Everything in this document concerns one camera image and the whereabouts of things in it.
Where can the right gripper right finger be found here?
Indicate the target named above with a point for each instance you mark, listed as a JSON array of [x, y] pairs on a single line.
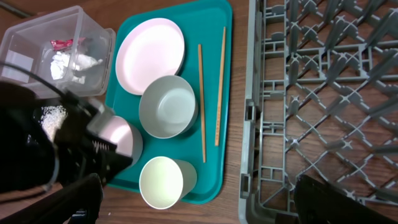
[[316, 202]]

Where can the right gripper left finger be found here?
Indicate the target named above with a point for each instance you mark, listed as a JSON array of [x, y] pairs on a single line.
[[78, 203]]

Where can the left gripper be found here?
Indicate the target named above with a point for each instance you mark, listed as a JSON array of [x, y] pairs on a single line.
[[81, 149]]

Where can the pile of rice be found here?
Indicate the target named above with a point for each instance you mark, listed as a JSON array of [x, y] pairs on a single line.
[[51, 119]]

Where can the white paper cup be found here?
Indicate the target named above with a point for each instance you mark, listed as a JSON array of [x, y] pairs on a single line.
[[164, 181]]

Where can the white napkin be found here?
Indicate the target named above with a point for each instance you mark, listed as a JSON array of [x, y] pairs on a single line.
[[62, 66]]

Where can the red snack wrapper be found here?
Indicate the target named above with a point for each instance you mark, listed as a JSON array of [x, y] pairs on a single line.
[[59, 45]]

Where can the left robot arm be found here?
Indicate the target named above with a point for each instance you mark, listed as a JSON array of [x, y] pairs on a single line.
[[29, 158]]

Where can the grey dishwasher rack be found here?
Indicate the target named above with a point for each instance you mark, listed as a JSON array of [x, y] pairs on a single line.
[[321, 101]]

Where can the black plastic tray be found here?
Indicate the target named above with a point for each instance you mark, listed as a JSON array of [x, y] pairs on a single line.
[[65, 120]]

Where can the grey bowl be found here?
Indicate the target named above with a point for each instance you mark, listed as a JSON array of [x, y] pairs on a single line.
[[168, 107]]

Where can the clear plastic bin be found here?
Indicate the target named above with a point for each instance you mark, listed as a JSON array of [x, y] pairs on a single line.
[[27, 45]]

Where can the large white plate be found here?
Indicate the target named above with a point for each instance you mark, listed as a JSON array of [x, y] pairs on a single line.
[[153, 49]]

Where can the right wooden chopstick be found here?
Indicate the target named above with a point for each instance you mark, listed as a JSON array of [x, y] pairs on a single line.
[[220, 89]]

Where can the wooden chopstick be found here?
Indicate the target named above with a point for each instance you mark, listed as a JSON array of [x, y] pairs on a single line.
[[202, 103], [220, 89]]

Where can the left wooden chopstick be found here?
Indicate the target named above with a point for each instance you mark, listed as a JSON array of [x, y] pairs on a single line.
[[202, 103]]

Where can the teal serving tray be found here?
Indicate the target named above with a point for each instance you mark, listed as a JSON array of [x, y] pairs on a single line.
[[202, 23]]

